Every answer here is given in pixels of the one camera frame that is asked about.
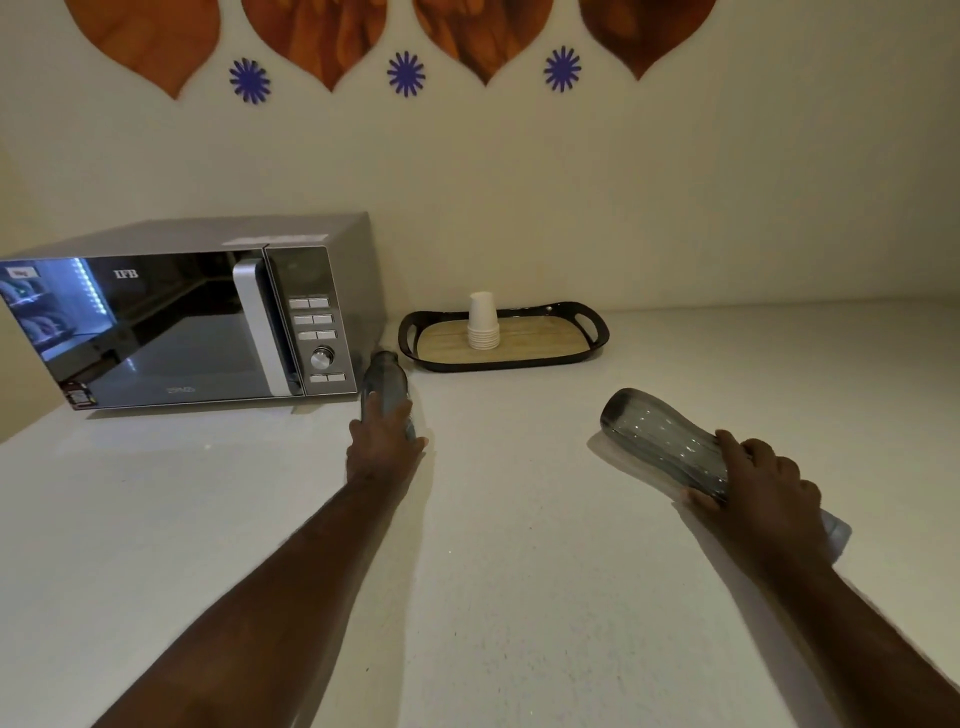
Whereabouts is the person's left hand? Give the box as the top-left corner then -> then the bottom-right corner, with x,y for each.
345,395 -> 430,487

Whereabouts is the person's right hand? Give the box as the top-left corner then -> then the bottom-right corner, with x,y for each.
686,428 -> 836,583

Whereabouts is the dark grey bottle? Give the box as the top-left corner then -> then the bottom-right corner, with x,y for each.
599,387 -> 853,560
359,349 -> 418,444

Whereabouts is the person's right forearm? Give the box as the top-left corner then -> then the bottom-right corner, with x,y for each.
749,554 -> 960,728

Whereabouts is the person's left forearm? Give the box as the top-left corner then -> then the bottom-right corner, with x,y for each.
89,476 -> 410,728

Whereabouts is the stack of white paper cups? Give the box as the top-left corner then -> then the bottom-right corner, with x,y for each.
466,290 -> 502,352

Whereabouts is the black wooden serving tray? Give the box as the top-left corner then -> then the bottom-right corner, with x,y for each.
397,301 -> 611,374

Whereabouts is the silver microwave oven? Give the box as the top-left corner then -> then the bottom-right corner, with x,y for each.
0,211 -> 388,412

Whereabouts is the orange leaf wall decal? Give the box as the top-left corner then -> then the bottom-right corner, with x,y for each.
239,0 -> 389,93
577,0 -> 719,82
63,0 -> 223,100
410,0 -> 556,86

